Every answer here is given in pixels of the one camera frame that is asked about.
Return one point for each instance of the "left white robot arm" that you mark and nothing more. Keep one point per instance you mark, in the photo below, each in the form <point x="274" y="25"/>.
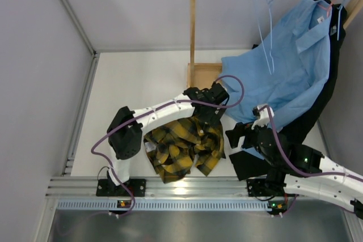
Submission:
<point x="128" y="128"/>

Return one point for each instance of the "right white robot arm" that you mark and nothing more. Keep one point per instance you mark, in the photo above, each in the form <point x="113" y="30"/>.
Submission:
<point x="274" y="166"/>

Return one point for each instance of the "slotted cable duct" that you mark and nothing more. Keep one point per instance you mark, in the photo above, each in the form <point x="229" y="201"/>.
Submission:
<point x="170" y="205"/>

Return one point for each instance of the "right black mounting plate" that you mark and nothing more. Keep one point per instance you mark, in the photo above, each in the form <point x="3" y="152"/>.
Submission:
<point x="262" y="190"/>

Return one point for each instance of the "yellow black plaid shirt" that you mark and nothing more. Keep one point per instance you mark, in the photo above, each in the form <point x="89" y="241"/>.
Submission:
<point x="173" y="149"/>

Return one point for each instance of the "black mounting plate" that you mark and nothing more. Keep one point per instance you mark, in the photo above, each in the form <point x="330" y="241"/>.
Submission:
<point x="106" y="188"/>
<point x="262" y="190"/>

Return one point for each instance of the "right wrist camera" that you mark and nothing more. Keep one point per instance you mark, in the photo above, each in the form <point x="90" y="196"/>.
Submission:
<point x="263" y="114"/>

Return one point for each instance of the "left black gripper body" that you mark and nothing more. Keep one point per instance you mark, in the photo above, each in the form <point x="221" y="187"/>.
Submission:
<point x="210" y="118"/>

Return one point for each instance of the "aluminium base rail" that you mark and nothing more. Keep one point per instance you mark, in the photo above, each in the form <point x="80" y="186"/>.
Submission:
<point x="194" y="187"/>

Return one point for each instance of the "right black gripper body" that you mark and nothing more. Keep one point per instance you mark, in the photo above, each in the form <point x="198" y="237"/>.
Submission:
<point x="250" y="141"/>

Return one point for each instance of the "light blue shirt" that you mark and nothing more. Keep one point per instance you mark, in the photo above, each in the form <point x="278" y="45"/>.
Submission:
<point x="287" y="71"/>

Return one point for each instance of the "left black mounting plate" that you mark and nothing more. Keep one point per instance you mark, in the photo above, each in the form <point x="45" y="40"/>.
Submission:
<point x="106" y="188"/>

